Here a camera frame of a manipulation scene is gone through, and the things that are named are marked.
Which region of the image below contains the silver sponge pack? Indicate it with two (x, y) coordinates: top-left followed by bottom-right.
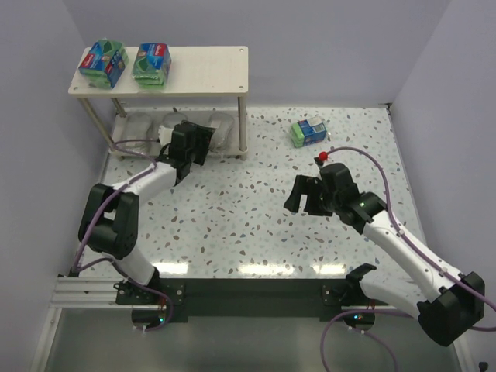
(157, 112), (187, 136)
(117, 112), (153, 155)
(208, 112), (234, 153)

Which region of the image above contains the green sponge pack barcode label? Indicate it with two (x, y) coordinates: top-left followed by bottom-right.
(290, 116), (329, 148)

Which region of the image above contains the green sponge pack blue label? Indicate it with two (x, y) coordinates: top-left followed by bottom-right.
(132, 43), (172, 89)

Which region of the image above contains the green sponge pack red logo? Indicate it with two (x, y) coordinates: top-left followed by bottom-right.
(78, 38), (129, 89)

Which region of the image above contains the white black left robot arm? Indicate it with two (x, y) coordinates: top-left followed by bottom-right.
(71, 120), (215, 291)

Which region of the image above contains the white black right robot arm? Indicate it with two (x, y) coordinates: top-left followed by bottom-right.
(284, 163), (485, 346)

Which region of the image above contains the beige two-tier wooden shelf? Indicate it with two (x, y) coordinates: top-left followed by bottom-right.
(68, 46), (249, 160)

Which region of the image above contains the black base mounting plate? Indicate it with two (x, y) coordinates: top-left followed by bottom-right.
(114, 278), (372, 326)

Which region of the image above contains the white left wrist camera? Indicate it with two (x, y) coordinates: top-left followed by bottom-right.
(157, 126), (174, 146)

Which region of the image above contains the aluminium frame rail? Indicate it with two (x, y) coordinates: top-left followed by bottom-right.
(50, 277), (119, 309)

